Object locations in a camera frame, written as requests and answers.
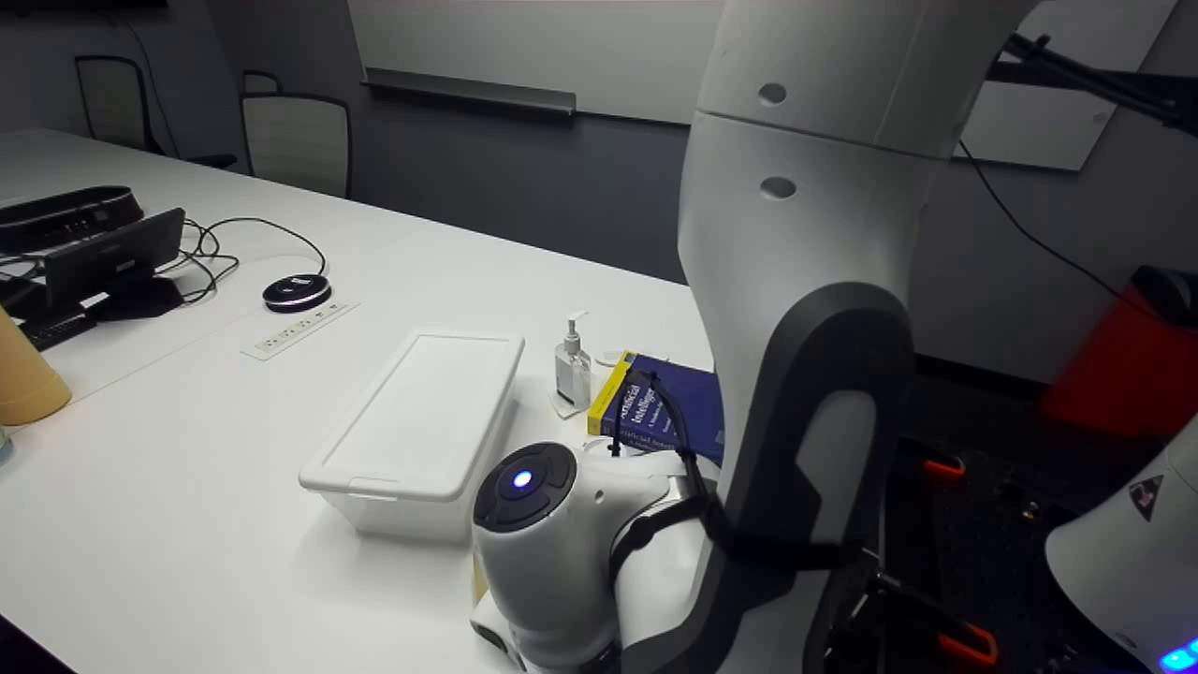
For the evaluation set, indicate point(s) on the black robot cart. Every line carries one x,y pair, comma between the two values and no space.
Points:
984,525

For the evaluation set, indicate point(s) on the black speaker bar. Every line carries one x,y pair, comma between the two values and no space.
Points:
60,212

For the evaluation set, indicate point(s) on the grey whiteboard tray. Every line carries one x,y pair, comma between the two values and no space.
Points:
470,90

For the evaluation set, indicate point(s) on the blue hardcover book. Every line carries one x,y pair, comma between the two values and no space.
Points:
666,412

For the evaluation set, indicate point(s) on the small clear spray bottle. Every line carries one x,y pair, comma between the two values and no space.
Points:
569,370

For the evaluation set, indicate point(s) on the grey mesh office chair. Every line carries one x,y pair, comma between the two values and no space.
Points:
297,140
113,98
261,82

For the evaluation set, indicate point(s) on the red bin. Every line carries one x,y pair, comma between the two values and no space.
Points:
1123,377

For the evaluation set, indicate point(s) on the black tablet conference device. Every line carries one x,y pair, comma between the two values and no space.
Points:
100,267

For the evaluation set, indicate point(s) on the black computer mouse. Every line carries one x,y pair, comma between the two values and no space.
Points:
297,294

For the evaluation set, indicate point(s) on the white paper label strip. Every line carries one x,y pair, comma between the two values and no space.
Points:
297,332

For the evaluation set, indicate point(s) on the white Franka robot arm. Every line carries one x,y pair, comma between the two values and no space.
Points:
800,226

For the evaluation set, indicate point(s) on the black camera boom pole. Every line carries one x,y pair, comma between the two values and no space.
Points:
1098,82

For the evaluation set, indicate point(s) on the white lidded plastic box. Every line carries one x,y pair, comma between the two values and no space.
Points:
418,424

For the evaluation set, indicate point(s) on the white wall whiteboard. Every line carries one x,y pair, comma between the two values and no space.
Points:
563,40

